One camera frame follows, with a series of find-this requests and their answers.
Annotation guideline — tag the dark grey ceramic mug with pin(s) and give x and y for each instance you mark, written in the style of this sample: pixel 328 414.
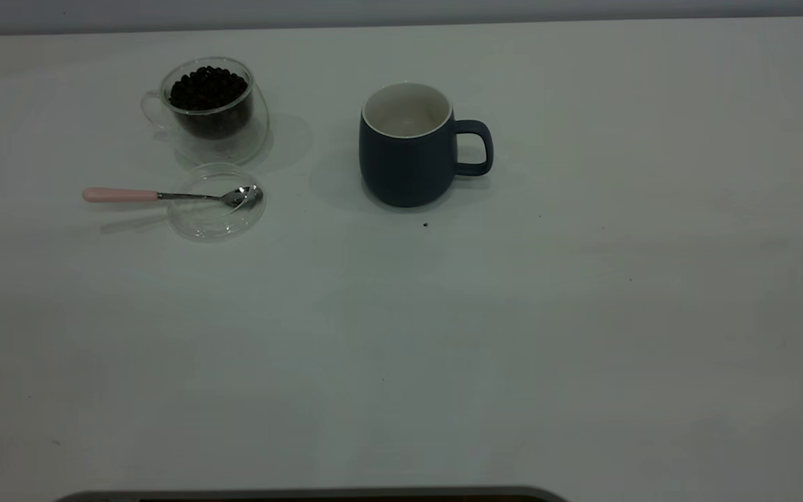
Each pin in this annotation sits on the dark grey ceramic mug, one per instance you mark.
pixel 401 167

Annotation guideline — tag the dark coffee beans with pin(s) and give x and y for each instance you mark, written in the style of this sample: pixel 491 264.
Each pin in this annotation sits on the dark coffee beans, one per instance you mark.
pixel 206 90

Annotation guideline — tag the round clear glass dish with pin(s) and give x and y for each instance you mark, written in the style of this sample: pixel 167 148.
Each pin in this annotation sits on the round clear glass dish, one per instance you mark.
pixel 213 222

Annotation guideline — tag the clear double wall glass cup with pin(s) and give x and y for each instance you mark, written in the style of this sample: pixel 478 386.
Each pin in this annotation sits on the clear double wall glass cup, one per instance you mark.
pixel 224 143

